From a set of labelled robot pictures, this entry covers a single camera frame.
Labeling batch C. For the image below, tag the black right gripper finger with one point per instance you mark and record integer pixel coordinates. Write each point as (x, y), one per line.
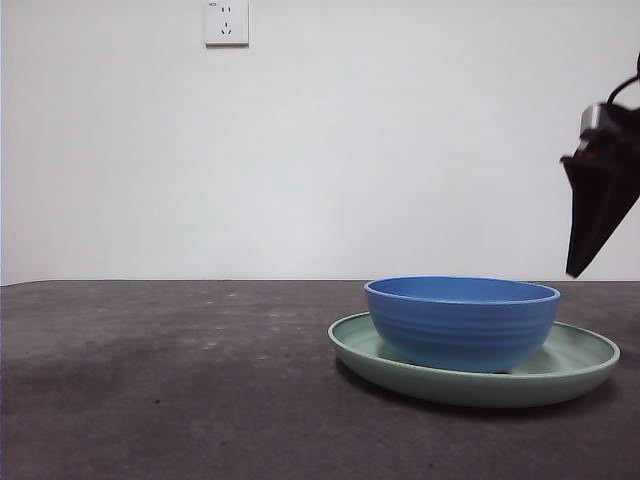
(585, 200)
(625, 190)

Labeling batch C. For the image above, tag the green plate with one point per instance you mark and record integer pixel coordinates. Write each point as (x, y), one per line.
(475, 390)

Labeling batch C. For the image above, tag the blue bowl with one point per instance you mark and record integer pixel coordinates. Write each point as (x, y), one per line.
(460, 330)

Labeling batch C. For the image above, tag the white wall socket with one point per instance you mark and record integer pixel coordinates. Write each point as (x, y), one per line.
(227, 25)

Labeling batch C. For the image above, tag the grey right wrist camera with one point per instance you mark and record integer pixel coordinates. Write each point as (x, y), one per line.
(593, 117)

